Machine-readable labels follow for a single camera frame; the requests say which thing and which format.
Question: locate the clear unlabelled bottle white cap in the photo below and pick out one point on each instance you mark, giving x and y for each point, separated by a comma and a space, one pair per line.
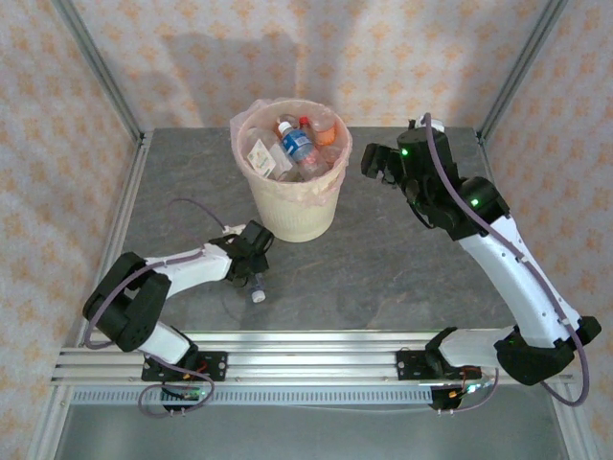
258, 294

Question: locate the orange soda bottle orange cap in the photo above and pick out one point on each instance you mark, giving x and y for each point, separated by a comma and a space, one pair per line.
325, 137

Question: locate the red label cola bottle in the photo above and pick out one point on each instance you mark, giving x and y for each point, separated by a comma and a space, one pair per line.
304, 121

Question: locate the crinkled water bottle blue label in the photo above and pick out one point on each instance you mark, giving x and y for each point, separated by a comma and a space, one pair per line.
295, 144

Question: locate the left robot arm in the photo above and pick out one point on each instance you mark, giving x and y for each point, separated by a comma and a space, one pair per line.
191, 273

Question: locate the cream plastic waste bin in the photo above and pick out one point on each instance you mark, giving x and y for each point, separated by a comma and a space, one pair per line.
297, 215

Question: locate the small circuit board green LED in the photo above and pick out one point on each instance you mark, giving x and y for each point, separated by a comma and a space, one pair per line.
191, 395
471, 389

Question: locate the grey metal lower panel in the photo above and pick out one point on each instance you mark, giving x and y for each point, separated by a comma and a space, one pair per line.
311, 436

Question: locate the aluminium table side rail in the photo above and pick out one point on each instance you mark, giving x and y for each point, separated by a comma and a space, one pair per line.
488, 158
125, 201

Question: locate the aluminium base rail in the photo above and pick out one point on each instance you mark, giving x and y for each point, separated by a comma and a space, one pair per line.
311, 359

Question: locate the aluminium frame post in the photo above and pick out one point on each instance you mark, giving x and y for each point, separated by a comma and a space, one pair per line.
523, 62
97, 62

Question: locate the aluminium frame leg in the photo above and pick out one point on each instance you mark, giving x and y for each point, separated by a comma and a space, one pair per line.
50, 426
574, 426

